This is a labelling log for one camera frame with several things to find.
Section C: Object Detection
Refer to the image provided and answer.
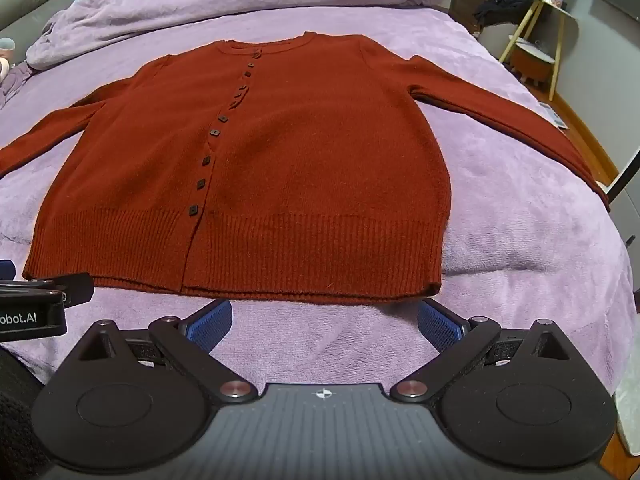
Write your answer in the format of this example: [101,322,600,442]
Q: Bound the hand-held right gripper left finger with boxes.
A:
[75,298,258,406]

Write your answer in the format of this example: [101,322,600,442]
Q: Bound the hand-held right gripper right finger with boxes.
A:
[390,298,577,405]

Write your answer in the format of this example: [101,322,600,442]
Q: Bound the red knitted cardigan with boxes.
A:
[0,31,612,306]

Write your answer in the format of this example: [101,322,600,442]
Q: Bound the purple fleece bed blanket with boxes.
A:
[0,2,637,393]

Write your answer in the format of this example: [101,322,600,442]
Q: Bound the plush toy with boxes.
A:
[0,37,17,82]

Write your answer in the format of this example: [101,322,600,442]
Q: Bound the white paper card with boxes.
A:
[537,101,570,130]

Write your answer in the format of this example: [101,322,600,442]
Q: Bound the grey headboard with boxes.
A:
[0,0,69,37]

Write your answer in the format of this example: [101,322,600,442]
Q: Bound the brown round stool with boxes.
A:
[509,36,557,87]

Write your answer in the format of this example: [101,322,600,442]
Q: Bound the round yellow-legged side table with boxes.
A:
[497,0,572,102]

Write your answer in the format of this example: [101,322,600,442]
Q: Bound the purple duvet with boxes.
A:
[25,0,446,69]

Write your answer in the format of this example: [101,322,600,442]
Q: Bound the dark cloth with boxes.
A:
[472,0,534,29]

